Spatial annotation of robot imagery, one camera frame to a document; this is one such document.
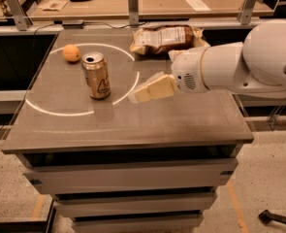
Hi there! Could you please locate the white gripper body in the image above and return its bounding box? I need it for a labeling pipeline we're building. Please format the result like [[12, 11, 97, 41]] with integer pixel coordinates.
[[171, 47, 208, 93]]

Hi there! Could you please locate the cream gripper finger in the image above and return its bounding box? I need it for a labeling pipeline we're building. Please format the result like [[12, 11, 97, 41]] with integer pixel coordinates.
[[128, 72, 178, 103], [169, 49, 195, 62]]

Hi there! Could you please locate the orange soda can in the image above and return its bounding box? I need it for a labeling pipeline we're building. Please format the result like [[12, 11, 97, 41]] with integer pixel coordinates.
[[81, 51, 111, 100]]

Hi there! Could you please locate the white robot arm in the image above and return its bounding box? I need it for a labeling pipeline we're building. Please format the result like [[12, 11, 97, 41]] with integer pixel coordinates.
[[128, 19, 286, 103]]

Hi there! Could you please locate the brown chip bag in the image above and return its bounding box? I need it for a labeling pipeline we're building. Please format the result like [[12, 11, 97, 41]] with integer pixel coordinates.
[[130, 25, 209, 55]]

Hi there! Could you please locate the white paper sheet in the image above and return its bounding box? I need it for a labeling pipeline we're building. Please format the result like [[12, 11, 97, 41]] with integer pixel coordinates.
[[185, 0, 210, 12]]

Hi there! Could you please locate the grey drawer cabinet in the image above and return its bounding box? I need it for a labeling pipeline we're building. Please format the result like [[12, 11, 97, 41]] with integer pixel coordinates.
[[3, 29, 252, 233]]

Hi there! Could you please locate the orange fruit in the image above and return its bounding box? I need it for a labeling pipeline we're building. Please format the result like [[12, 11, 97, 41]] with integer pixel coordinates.
[[62, 45, 80, 62]]

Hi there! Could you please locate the small paper card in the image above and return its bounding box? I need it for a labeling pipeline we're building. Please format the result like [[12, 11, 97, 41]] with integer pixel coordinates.
[[41, 0, 67, 11]]

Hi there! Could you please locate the black chair base leg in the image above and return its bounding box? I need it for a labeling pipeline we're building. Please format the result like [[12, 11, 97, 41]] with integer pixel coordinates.
[[258, 210, 286, 225]]

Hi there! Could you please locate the metal bracket middle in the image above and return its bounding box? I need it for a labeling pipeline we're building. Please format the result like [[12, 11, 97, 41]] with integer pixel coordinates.
[[128, 0, 139, 27]]

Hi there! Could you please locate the metal bracket left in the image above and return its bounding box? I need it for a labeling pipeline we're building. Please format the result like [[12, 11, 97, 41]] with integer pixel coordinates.
[[6, 0, 32, 31]]

